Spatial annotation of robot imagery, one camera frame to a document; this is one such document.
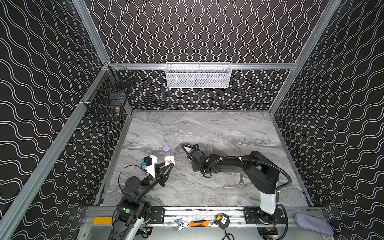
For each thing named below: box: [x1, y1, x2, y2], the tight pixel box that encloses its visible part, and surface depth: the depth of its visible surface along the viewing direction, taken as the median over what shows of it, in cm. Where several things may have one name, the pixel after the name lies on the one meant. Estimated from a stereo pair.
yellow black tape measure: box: [214, 213, 230, 230], surface depth 73 cm
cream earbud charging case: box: [164, 155, 176, 166], surface depth 71 cm
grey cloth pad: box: [295, 213, 334, 237], surface depth 72 cm
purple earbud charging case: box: [162, 144, 171, 153], surface depth 100 cm
